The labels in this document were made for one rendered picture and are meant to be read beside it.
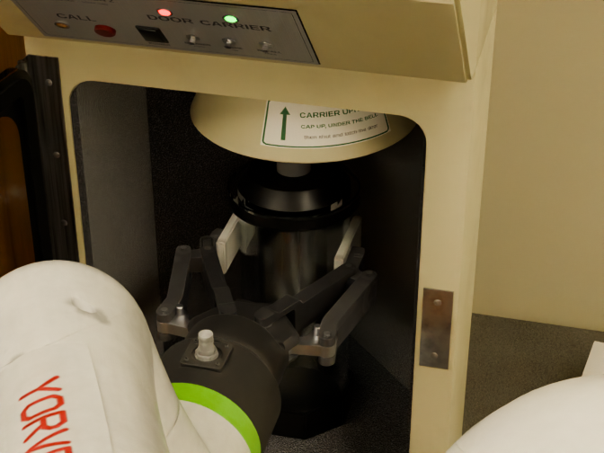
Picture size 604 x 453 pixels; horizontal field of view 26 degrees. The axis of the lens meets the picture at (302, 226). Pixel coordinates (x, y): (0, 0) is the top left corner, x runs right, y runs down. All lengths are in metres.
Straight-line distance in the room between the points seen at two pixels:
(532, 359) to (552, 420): 1.06
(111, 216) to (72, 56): 0.16
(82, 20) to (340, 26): 0.18
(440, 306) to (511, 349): 0.45
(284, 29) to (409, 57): 0.08
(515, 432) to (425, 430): 0.70
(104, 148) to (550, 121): 0.52
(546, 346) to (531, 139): 0.22
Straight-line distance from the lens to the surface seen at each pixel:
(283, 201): 1.02
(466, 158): 0.89
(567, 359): 1.39
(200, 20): 0.81
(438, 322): 0.97
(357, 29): 0.78
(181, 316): 0.98
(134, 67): 0.93
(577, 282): 1.45
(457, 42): 0.78
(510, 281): 1.45
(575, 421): 0.32
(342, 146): 0.94
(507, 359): 1.38
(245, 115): 0.95
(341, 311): 0.97
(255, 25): 0.80
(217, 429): 0.83
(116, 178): 1.05
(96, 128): 1.00
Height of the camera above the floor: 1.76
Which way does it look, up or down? 31 degrees down
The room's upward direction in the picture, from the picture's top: straight up
